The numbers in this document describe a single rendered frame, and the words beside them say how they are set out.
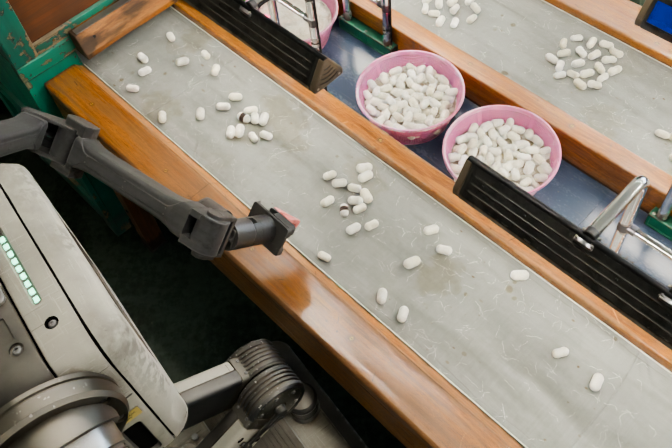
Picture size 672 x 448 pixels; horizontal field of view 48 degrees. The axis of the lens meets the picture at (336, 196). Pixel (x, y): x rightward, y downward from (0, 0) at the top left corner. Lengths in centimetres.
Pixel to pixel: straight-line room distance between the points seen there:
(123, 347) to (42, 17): 133
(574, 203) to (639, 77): 38
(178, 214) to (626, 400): 89
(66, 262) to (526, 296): 99
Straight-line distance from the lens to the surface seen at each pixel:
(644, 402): 155
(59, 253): 89
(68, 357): 82
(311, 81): 149
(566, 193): 182
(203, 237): 133
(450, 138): 179
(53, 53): 210
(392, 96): 191
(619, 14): 211
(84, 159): 152
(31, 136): 151
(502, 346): 153
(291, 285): 157
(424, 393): 146
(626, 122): 189
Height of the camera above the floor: 214
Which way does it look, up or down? 55 degrees down
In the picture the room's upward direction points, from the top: 8 degrees counter-clockwise
